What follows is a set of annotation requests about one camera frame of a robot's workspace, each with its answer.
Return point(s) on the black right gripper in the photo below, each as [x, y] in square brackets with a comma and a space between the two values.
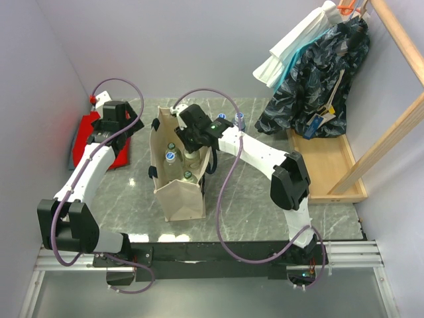
[181, 133]

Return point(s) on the green cap bottle front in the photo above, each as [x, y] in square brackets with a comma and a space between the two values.
[189, 177]

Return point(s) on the blue hang tag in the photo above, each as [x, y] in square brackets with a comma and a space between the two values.
[312, 126]

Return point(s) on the wooden rack frame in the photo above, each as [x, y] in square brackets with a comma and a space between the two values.
[385, 105]

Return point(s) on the green cap glass bottle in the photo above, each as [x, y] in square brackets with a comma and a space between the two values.
[171, 147]

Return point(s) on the dark patterned shirt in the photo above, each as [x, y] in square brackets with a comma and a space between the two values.
[319, 83]

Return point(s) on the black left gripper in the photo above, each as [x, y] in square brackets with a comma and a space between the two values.
[133, 116]

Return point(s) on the red folded cloth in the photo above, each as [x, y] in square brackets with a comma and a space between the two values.
[80, 139]

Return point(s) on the beige canvas tote bag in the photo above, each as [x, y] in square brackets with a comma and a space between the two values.
[178, 199]

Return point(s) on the teal garment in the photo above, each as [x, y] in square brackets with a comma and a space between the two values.
[298, 53]

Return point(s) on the black base beam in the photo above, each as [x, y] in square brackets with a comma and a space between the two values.
[196, 260]

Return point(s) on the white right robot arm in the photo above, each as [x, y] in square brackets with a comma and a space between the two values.
[289, 179]

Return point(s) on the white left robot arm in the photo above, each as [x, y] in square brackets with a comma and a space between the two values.
[66, 222]

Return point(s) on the wooden tray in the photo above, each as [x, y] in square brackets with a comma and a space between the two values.
[327, 160]

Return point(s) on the blue label water bottle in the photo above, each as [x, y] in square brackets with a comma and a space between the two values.
[239, 121]

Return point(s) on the white pleated garment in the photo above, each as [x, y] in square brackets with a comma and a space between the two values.
[311, 27]

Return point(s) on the orange clothes hanger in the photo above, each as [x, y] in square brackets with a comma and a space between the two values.
[346, 7]

